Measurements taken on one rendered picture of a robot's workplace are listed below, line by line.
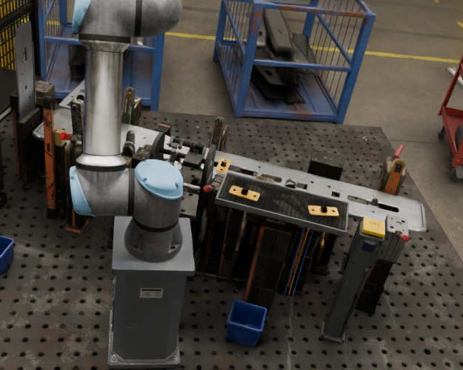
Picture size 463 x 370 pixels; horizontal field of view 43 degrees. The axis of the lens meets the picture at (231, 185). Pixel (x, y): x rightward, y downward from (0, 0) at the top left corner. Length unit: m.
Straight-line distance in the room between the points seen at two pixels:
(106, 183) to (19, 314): 0.68
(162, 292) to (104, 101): 0.52
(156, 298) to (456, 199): 2.93
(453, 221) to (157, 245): 2.75
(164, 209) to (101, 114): 0.27
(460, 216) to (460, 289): 1.72
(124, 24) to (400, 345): 1.33
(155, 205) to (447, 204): 2.93
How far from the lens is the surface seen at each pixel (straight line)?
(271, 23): 4.51
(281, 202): 1.66
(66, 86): 4.19
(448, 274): 2.39
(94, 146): 1.39
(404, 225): 1.91
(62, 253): 2.10
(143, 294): 1.56
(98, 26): 1.35
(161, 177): 1.40
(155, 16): 1.36
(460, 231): 3.91
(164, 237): 1.47
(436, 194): 4.16
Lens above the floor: 2.15
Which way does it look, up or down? 36 degrees down
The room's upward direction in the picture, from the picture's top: 11 degrees clockwise
